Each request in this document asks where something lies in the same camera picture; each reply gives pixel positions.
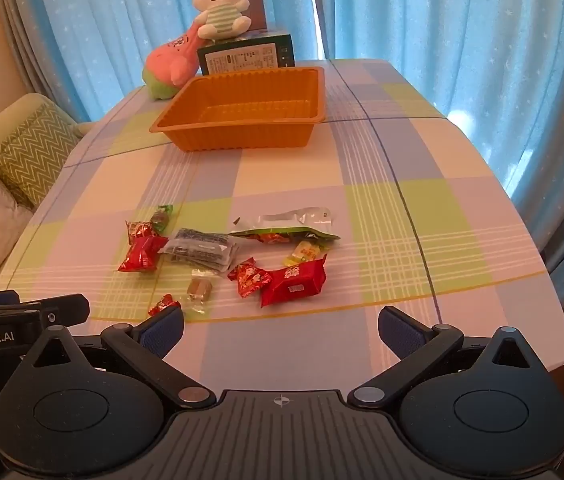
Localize small red snack packet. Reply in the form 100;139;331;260
117;235;169;273

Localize pink plush toy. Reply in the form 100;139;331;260
143;20;207;102

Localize green carton box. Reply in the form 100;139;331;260
197;24;297;77

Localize grey clear snack packet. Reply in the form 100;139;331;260
159;227;240;273

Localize white bunny plush toy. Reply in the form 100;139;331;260
192;0;253;41

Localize clear brown candy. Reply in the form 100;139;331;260
182;269;215;306

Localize small red candy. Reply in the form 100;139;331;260
148;294;181;317

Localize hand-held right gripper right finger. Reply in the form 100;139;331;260
348;306;545;409

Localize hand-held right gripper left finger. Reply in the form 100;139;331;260
22;306;215;409

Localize blue star curtain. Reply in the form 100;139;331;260
312;0;564;201
32;0;325;123

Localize large red snack packet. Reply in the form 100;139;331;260
259;255;329;309

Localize cream sofa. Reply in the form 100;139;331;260
0;92;95;296

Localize red twisted candy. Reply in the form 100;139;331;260
228;256;273;300

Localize yellow green candy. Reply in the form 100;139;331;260
282;240;323;267

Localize silver green snack bag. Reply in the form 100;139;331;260
229;207;341;243

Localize green zigzag cushion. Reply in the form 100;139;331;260
0;102;80;211

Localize red patterned candy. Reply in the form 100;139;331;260
126;220;155;246

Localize orange plastic tray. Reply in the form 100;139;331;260
149;66;327;152

